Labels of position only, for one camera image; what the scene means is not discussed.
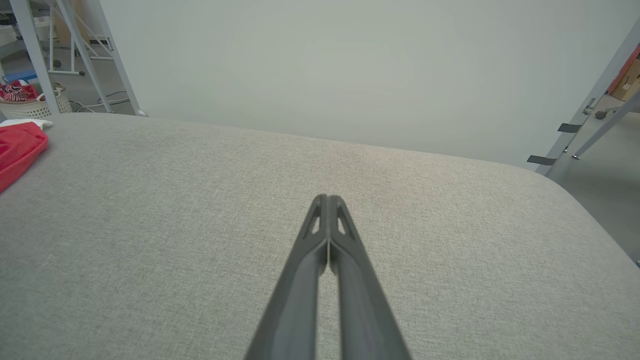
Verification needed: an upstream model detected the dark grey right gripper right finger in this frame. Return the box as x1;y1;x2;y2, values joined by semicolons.
329;195;412;360

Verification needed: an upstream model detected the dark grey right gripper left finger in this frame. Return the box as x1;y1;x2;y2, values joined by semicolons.
244;194;329;360

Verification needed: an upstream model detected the red jersey with number print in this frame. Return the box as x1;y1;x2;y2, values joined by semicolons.
0;118;54;194

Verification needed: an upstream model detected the red patterned cloth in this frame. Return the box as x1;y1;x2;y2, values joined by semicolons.
0;80;40;103

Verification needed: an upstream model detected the white woven laundry basket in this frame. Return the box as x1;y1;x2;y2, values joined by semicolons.
0;85;73;120

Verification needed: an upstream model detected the brown cardboard box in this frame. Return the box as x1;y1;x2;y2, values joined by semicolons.
607;44;640;102

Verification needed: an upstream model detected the blue plastic stool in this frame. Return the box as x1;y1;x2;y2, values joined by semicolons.
2;70;39;85

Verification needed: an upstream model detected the grey frame with black tape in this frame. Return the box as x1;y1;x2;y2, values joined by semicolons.
527;20;640;183

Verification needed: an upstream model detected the grey metal frame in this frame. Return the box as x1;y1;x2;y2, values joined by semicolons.
9;0;148;117

